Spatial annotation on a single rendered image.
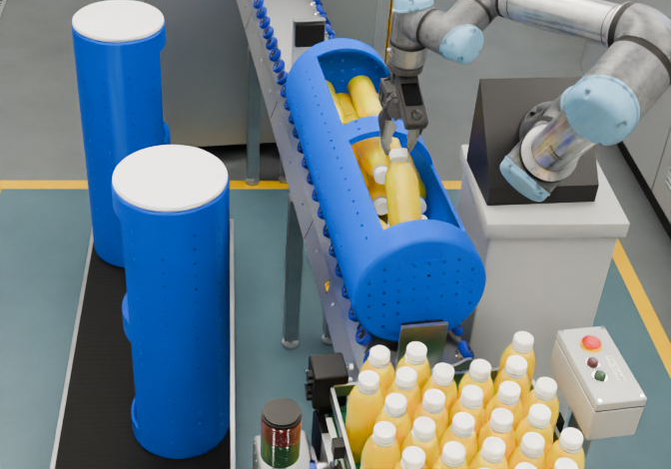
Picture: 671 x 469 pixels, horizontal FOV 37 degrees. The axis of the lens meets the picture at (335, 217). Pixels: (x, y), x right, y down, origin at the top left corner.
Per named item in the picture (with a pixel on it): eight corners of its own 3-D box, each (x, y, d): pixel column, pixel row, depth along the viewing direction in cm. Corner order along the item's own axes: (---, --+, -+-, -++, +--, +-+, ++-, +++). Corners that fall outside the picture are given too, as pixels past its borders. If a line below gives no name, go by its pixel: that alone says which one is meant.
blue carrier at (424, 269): (385, 122, 287) (387, 31, 270) (481, 333, 219) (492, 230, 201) (287, 134, 283) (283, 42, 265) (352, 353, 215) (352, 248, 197)
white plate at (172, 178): (220, 141, 260) (220, 145, 261) (110, 148, 254) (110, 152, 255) (235, 204, 238) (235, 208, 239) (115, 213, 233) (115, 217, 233)
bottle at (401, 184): (421, 241, 209) (412, 153, 211) (387, 245, 211) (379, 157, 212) (426, 242, 216) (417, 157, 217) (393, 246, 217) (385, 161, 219)
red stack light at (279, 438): (297, 415, 164) (298, 398, 161) (304, 445, 159) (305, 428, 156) (258, 419, 163) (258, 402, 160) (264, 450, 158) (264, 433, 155)
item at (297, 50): (322, 62, 321) (325, 17, 311) (324, 68, 318) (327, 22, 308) (291, 63, 319) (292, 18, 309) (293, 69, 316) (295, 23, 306)
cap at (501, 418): (515, 426, 181) (517, 419, 180) (498, 433, 180) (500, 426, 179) (502, 411, 184) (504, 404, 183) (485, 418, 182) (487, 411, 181)
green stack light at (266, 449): (296, 436, 167) (297, 415, 164) (303, 466, 162) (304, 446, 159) (258, 440, 166) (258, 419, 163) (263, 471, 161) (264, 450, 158)
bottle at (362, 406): (343, 464, 195) (349, 397, 184) (341, 436, 201) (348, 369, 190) (379, 464, 196) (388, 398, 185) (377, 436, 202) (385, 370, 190)
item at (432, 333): (437, 359, 216) (445, 315, 209) (441, 367, 214) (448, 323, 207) (392, 363, 214) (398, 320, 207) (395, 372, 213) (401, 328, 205)
